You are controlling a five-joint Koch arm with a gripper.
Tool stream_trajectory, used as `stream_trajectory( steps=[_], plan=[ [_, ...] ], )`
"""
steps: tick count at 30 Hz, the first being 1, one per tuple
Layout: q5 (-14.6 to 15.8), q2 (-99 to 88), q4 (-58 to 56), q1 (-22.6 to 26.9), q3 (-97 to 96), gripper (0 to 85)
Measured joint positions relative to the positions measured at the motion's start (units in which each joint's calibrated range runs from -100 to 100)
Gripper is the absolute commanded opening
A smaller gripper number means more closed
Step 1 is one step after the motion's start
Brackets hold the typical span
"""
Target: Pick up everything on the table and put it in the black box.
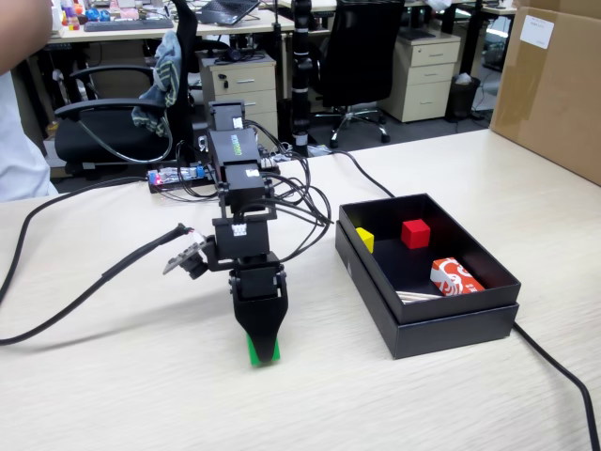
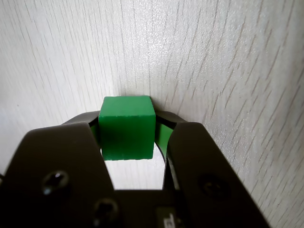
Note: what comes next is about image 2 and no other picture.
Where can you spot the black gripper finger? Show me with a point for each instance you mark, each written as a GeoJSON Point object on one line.
{"type": "Point", "coordinates": [59, 154]}
{"type": "Point", "coordinates": [197, 154]}

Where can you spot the green wooden cube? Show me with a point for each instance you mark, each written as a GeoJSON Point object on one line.
{"type": "Point", "coordinates": [126, 135]}

